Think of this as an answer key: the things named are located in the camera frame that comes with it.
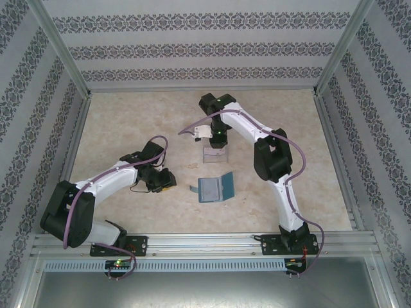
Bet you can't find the teal leather card holder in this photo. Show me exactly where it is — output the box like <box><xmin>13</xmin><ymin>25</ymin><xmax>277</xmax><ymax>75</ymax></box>
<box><xmin>188</xmin><ymin>171</ymin><xmax>236</xmax><ymax>204</ymax></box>

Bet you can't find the clear acrylic card tray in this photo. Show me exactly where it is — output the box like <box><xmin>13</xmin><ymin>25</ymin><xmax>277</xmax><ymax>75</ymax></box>
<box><xmin>202</xmin><ymin>146</ymin><xmax>230</xmax><ymax>165</ymax></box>

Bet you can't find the small circuit board green light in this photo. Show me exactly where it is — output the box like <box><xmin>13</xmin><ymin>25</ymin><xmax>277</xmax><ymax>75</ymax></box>
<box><xmin>105</xmin><ymin>260</ymin><xmax>132</xmax><ymax>270</ymax></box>

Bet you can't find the grey sheet metal panel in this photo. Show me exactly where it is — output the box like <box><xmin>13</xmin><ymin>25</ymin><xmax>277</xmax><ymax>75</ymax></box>
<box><xmin>17</xmin><ymin>271</ymin><xmax>394</xmax><ymax>308</ymax></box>

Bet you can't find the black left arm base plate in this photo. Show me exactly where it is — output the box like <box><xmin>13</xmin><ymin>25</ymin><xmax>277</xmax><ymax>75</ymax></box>
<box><xmin>89</xmin><ymin>235</ymin><xmax>149</xmax><ymax>257</ymax></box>

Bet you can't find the aluminium mounting rail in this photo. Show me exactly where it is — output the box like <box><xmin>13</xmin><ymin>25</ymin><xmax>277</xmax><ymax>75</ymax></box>
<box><xmin>30</xmin><ymin>233</ymin><xmax>376</xmax><ymax>257</ymax></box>

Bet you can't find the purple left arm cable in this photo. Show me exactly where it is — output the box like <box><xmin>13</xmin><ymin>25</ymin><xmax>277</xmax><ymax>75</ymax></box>
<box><xmin>62</xmin><ymin>135</ymin><xmax>170</xmax><ymax>282</ymax></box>

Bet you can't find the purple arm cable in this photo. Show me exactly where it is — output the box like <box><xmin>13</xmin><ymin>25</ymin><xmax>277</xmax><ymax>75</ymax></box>
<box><xmin>62</xmin><ymin>135</ymin><xmax>170</xmax><ymax>282</ymax></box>
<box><xmin>178</xmin><ymin>108</ymin><xmax>326</xmax><ymax>280</ymax></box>

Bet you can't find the grey slotted cable duct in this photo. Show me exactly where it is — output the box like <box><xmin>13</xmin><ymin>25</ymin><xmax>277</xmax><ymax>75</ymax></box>
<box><xmin>43</xmin><ymin>258</ymin><xmax>286</xmax><ymax>273</ymax></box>

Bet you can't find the aluminium side rail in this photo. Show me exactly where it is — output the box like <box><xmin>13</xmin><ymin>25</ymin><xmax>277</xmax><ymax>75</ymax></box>
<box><xmin>313</xmin><ymin>93</ymin><xmax>366</xmax><ymax>231</ymax></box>
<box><xmin>44</xmin><ymin>94</ymin><xmax>94</xmax><ymax>234</ymax></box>

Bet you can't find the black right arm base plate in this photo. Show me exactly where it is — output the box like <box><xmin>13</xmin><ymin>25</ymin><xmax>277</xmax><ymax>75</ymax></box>
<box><xmin>254</xmin><ymin>234</ymin><xmax>319</xmax><ymax>257</ymax></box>

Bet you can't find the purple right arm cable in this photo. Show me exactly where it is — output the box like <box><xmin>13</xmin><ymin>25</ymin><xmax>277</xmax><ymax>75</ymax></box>
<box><xmin>178</xmin><ymin>108</ymin><xmax>326</xmax><ymax>280</ymax></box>

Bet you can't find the aluminium frame post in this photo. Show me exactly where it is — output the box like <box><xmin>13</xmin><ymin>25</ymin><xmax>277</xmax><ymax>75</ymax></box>
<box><xmin>30</xmin><ymin>0</ymin><xmax>94</xmax><ymax>99</ymax></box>
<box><xmin>311</xmin><ymin>0</ymin><xmax>377</xmax><ymax>97</ymax></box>

